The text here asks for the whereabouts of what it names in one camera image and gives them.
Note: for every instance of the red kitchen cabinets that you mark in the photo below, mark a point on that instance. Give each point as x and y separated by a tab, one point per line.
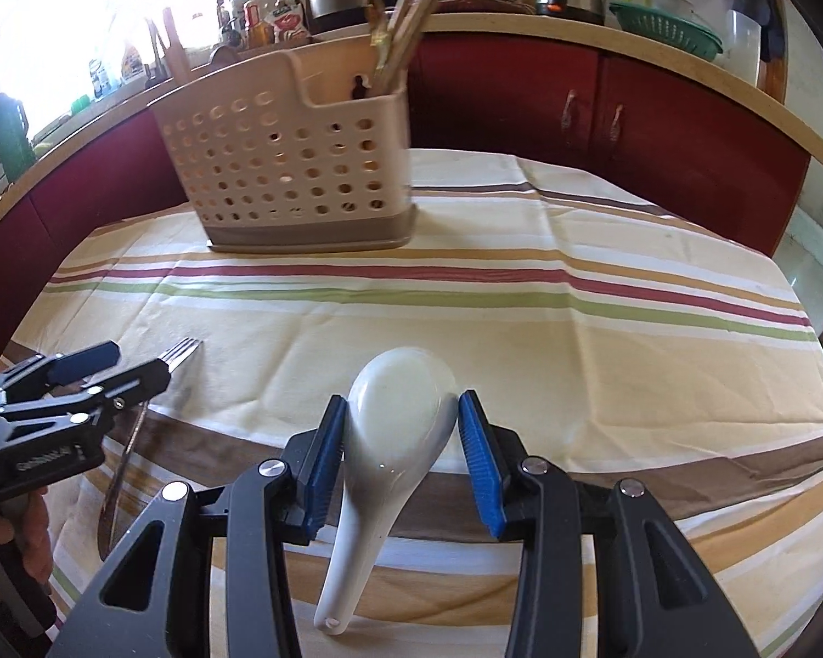
507	96

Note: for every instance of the small green cup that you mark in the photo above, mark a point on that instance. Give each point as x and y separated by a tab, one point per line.
80	105

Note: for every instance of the orange label detergent bottle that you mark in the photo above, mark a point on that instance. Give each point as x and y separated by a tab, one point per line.
132	63

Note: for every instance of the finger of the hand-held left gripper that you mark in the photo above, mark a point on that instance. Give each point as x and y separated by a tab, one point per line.
134	378
86	360

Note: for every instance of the orange sauce bottle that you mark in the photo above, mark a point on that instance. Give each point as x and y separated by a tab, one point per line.
255	24

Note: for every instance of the beige kitchen countertop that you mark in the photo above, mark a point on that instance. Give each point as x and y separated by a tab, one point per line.
658	48

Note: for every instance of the clear plastic bowl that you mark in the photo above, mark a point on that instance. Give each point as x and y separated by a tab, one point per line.
662	0

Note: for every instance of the red seasoning packet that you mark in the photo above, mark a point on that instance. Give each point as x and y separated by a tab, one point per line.
288	22

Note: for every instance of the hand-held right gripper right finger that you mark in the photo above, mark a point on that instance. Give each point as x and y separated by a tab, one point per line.
480	473

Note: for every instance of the green thermos bottle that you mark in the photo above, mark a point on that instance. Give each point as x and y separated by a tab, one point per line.
12	137

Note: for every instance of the white plastic container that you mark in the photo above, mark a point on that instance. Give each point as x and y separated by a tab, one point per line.
739	48

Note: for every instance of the person's left hand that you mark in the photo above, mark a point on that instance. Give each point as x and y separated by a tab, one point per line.
31	541

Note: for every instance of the green plastic colander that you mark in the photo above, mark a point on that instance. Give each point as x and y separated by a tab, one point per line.
665	31

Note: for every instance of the beige perforated utensil holder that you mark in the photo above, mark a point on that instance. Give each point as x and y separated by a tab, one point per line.
260	171

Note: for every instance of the steel fork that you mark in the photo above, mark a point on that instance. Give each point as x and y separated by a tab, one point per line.
182	355

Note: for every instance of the kitchen window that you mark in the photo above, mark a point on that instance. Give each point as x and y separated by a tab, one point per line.
110	7

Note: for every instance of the dark hanging garment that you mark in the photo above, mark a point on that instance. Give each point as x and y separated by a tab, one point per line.
775	34

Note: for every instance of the gold metal spoon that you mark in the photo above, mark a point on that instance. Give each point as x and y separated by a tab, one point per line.
377	34

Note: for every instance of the striped tablecloth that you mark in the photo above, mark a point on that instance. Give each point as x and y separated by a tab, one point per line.
521	322

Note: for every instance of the blue label dish soap bottle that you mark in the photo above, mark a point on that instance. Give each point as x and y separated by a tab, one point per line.
99	79

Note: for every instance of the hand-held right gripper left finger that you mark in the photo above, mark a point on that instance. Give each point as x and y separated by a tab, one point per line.
322	466

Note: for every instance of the white ceramic spoon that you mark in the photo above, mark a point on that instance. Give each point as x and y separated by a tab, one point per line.
398	397

